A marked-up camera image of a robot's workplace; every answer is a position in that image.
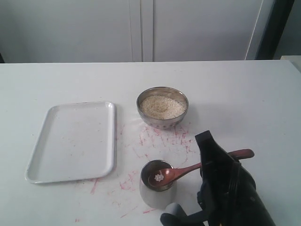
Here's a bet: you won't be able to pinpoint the steel bowl of rice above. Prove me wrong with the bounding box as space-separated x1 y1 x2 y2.
136 87 189 129

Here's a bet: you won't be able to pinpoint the dark vertical post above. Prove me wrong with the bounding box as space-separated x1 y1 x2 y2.
255 0 295 60

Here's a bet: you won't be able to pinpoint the white cabinet doors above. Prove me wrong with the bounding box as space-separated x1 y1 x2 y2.
0 0 274 63

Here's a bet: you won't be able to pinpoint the steel cup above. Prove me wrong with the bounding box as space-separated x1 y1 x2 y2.
139 160 177 210

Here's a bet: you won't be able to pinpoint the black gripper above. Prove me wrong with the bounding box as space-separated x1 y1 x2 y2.
195 130 275 226

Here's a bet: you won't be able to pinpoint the brown wooden spoon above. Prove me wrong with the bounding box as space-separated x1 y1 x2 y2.
148 149 255 188

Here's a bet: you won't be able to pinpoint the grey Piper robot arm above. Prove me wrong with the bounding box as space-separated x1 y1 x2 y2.
160 130 275 226

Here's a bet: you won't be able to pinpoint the white rectangular plastic tray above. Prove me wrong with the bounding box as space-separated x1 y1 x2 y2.
25 101 117 184

